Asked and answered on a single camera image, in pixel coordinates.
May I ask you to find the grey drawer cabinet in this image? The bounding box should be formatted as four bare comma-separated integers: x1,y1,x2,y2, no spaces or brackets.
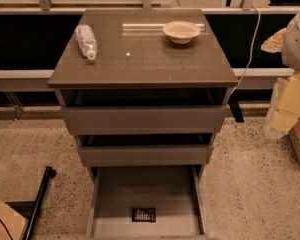
47,7,239,185

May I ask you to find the black rxbar chocolate bar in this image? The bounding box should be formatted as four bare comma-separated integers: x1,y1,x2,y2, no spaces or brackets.
132,207,156,223

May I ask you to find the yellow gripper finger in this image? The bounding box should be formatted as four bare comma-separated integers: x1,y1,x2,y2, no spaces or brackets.
269,73,300,133

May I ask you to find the grey middle drawer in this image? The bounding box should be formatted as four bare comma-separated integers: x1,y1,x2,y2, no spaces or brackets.
78,145,213,167

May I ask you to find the grey open bottom drawer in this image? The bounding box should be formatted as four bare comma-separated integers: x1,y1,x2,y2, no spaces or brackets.
86,166,208,240

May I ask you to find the brown cardboard box left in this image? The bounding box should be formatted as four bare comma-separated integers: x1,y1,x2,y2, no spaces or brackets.
0,200,26,240

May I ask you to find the black metal stand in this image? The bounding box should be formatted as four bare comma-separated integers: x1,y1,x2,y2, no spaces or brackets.
7,166,56,240

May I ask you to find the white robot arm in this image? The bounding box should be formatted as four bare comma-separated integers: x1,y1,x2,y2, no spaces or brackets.
269,11,300,134

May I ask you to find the white paper bowl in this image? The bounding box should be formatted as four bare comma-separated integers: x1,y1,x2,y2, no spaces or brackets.
163,21,201,44

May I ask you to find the clear plastic water bottle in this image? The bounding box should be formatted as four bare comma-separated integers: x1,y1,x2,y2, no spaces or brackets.
75,24,97,61

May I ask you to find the grey top drawer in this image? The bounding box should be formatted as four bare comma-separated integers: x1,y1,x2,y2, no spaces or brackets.
61,106,225,135

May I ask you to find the white hanging cable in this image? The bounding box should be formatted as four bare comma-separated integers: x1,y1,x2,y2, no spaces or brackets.
229,5,262,95

